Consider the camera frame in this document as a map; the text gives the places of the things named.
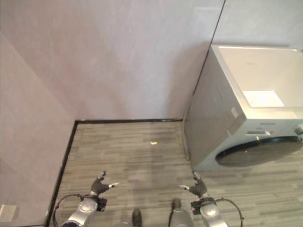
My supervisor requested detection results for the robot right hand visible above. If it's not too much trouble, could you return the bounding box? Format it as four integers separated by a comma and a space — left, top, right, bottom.
178, 172, 208, 197

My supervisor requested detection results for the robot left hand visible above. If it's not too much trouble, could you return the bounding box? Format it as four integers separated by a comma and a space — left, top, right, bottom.
90, 170, 121, 196

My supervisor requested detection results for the robot right leg silver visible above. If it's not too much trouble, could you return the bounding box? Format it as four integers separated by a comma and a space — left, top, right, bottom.
168, 198, 194, 227

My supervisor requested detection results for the robot left foot dark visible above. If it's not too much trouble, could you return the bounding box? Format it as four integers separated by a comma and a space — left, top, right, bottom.
131, 209, 143, 227

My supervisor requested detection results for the black round washer door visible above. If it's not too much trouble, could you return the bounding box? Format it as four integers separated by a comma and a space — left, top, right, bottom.
215, 136, 303, 168

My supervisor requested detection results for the white front-load washing machine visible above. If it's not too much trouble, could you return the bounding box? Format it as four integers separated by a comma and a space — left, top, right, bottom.
183, 44, 303, 173

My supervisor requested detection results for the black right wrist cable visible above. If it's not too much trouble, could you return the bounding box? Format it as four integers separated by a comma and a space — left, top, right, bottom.
214, 197, 245, 227

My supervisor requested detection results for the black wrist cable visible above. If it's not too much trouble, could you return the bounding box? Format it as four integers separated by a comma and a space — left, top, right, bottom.
53, 193, 82, 227
214, 197, 245, 227

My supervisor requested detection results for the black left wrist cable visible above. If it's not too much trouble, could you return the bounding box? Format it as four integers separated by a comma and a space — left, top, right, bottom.
53, 193, 82, 227

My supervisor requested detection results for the white wall socket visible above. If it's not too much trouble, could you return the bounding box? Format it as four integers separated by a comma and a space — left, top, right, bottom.
0, 204, 18, 223

